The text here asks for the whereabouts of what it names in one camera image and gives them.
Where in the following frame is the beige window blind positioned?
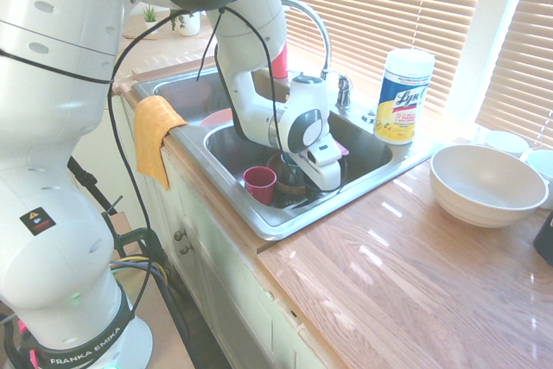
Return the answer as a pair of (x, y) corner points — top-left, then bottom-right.
(263, 0), (492, 129)
(474, 0), (553, 150)

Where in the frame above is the stainless steel double sink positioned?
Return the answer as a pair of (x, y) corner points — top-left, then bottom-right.
(131, 67), (446, 242)

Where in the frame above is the Lysol wipes canister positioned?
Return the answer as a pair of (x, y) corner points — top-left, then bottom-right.
(372, 48), (435, 147)

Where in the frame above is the pink cable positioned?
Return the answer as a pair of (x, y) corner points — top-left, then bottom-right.
(16, 320), (40, 368)

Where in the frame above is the chrome soap dispenser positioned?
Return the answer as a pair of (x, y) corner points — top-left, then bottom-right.
(334, 73), (353, 111)

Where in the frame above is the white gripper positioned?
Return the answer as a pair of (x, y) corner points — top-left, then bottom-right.
(296, 135), (344, 193)

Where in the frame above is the green metal clamp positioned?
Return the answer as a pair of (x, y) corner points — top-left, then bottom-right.
(103, 195), (153, 260)

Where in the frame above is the chrome curved faucet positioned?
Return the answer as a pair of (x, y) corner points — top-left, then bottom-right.
(280, 0), (334, 81)

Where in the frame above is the pink plastic bowl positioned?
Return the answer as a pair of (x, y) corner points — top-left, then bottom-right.
(200, 108), (236, 129)

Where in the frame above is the red spray bottle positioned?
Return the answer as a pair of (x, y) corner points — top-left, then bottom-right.
(270, 41), (289, 80)

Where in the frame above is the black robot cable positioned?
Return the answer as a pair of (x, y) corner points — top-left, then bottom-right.
(106, 5), (349, 344)

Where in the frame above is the brown bowl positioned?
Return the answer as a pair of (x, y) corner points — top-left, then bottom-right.
(266, 151), (308, 198)

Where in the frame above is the orange dish cloth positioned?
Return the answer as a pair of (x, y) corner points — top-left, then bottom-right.
(133, 95), (189, 192)

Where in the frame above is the trailing plant white pot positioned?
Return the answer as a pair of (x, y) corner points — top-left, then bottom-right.
(168, 8), (202, 38)

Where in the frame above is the wooden cutting board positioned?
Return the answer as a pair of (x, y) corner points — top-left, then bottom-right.
(121, 12), (162, 42)

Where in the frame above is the red plastic cup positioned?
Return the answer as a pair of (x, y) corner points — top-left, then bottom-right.
(242, 165), (278, 206)

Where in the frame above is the white ceramic cup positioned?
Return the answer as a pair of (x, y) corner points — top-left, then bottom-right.
(523, 148), (553, 185)
(483, 130), (530, 159)

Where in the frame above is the large white bowl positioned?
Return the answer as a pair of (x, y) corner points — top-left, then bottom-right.
(429, 143), (550, 229)

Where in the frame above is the black silver toaster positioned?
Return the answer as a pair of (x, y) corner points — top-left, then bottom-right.
(532, 211), (553, 268)

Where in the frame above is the white kitchen cabinet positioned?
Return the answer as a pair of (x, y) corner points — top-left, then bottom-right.
(116, 96), (342, 369)

